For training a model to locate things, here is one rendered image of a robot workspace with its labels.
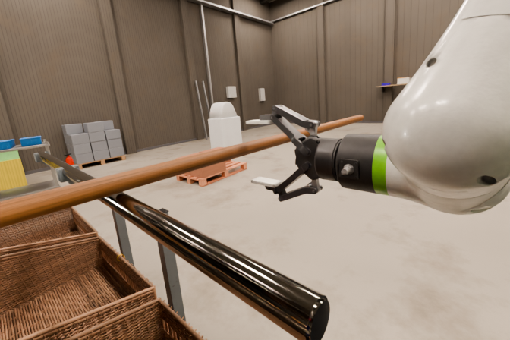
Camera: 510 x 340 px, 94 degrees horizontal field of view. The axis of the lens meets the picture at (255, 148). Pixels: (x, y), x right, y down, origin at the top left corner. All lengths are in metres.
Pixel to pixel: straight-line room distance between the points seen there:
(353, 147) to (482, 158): 0.19
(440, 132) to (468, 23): 0.10
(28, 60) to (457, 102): 8.24
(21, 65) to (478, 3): 8.20
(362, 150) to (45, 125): 8.00
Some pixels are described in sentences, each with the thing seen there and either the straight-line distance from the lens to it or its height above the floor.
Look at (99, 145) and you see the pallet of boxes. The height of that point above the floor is 0.52.
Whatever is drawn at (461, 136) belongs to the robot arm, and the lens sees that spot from 0.23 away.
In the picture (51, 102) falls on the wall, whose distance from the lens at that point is 8.19.
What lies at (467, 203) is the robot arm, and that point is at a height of 1.17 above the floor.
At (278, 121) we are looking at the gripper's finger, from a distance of 0.47.
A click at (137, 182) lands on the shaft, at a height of 1.19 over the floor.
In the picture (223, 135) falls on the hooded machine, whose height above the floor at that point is 0.51.
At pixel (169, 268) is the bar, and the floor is 0.74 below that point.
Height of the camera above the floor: 1.30
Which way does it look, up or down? 11 degrees down
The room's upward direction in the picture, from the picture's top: 5 degrees counter-clockwise
